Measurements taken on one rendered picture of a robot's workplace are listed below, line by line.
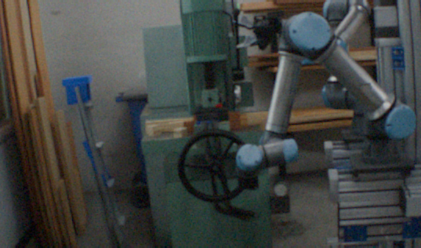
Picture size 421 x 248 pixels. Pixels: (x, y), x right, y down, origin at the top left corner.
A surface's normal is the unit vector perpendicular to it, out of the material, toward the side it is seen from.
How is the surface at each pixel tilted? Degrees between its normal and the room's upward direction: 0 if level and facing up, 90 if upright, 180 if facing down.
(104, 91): 90
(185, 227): 90
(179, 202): 90
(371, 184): 90
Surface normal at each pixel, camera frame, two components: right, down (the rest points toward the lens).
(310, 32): -0.04, 0.07
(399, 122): 0.15, 0.24
